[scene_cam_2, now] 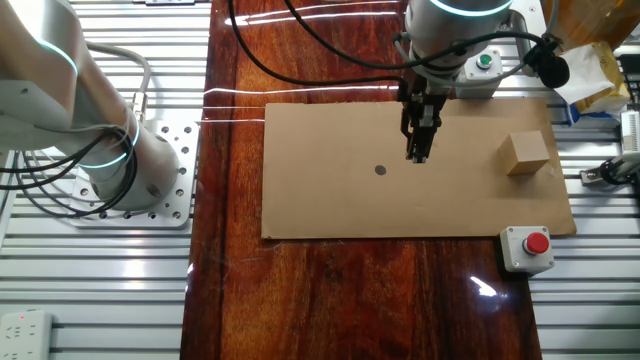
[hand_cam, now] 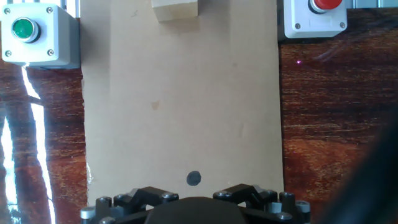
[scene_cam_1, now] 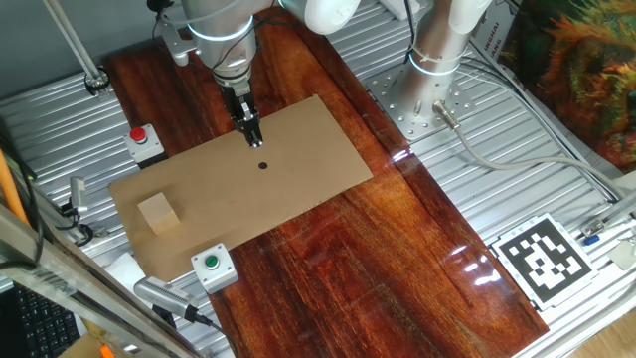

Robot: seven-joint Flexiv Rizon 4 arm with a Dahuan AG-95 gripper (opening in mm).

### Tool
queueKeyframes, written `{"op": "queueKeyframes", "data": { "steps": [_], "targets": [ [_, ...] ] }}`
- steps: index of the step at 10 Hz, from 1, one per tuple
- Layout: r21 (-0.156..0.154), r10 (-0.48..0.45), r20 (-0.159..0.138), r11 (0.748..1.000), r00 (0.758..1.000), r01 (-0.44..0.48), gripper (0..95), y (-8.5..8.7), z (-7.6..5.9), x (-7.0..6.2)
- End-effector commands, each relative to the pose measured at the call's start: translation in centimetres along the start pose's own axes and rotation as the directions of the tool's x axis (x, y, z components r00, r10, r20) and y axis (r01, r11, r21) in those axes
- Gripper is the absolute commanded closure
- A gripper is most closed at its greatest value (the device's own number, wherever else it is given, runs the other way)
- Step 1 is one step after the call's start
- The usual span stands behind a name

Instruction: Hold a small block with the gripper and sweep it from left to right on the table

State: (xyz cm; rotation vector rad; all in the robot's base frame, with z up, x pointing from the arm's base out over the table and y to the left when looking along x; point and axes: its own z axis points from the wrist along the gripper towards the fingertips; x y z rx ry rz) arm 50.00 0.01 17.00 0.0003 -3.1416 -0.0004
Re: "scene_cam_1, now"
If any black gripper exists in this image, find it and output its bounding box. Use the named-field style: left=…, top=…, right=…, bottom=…
left=218, top=81, right=264, bottom=149

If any thick grey cable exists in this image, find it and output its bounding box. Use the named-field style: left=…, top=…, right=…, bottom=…
left=431, top=98, right=627, bottom=200

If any brown cardboard sheet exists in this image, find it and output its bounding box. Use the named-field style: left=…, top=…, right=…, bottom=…
left=107, top=93, right=375, bottom=283

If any glossy red-brown wooden board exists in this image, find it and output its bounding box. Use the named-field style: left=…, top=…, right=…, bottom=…
left=101, top=4, right=551, bottom=358

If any silver depth camera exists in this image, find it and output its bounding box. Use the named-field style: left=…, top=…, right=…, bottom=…
left=132, top=276, right=200, bottom=322

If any light wooden block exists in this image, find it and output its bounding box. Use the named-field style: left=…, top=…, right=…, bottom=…
left=137, top=191, right=181, bottom=236

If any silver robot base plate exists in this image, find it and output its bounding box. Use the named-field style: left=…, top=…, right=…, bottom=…
left=365, top=64, right=476, bottom=143

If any colourful painted poster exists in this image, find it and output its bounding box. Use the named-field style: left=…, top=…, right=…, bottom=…
left=499, top=0, right=636, bottom=173

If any white paper tag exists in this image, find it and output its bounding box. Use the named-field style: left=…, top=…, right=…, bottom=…
left=606, top=238, right=636, bottom=272

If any black camera cable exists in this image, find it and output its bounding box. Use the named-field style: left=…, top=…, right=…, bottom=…
left=191, top=310, right=239, bottom=358

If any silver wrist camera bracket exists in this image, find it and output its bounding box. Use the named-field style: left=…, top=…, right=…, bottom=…
left=158, top=12, right=203, bottom=68

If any black white fiducial marker board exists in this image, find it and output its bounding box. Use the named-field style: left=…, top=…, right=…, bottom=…
left=489, top=212, right=600, bottom=312

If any thin metal pole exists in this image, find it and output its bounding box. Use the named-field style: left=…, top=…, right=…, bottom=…
left=42, top=0, right=110, bottom=95

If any grey box with red button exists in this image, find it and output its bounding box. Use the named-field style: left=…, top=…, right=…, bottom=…
left=122, top=122, right=169, bottom=170

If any orange pole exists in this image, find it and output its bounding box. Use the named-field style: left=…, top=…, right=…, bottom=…
left=0, top=148, right=29, bottom=225

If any grey metal frame bar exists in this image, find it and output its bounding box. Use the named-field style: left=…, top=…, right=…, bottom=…
left=0, top=203, right=200, bottom=358

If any small silver camera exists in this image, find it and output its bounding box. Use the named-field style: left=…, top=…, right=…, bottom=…
left=68, top=176, right=90, bottom=216

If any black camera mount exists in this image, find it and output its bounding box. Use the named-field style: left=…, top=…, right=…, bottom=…
left=150, top=303, right=178, bottom=330

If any black keyboard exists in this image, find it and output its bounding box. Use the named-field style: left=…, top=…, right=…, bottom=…
left=12, top=285, right=80, bottom=358

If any small metal clamp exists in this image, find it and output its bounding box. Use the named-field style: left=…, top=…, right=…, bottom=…
left=579, top=217, right=606, bottom=238

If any grey box with green button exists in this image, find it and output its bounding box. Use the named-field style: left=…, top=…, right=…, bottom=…
left=190, top=242, right=240, bottom=295

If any white printed paper sign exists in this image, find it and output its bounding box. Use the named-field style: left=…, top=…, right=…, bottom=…
left=469, top=0, right=521, bottom=86

